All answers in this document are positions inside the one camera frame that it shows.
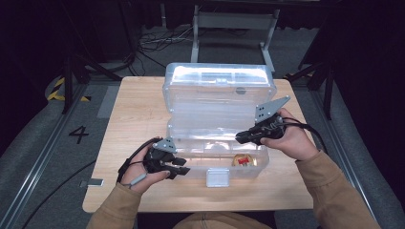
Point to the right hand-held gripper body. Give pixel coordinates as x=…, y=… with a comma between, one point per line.
x=269, y=120

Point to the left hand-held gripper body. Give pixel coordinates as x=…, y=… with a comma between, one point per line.
x=157, y=157

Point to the gold round medal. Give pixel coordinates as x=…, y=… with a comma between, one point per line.
x=243, y=160

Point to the clear plastic storage box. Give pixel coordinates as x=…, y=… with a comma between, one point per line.
x=207, y=105

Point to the person's left hand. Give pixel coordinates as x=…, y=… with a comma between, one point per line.
x=140, y=178

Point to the person's right hand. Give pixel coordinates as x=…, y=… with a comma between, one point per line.
x=294, y=140

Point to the person's lap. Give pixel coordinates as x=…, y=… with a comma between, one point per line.
x=219, y=222

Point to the small silver tape piece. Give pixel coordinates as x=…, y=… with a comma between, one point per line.
x=94, y=182

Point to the black tripod stand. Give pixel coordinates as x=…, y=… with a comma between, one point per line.
x=328, y=82
x=76, y=68

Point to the grey floor tape patch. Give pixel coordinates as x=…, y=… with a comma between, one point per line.
x=108, y=101

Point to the yellow black floor tape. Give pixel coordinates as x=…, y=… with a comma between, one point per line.
x=55, y=93

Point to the metal floor rail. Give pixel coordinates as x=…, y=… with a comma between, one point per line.
x=347, y=165
x=38, y=165

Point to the grey metal stand frame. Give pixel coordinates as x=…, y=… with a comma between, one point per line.
x=234, y=20

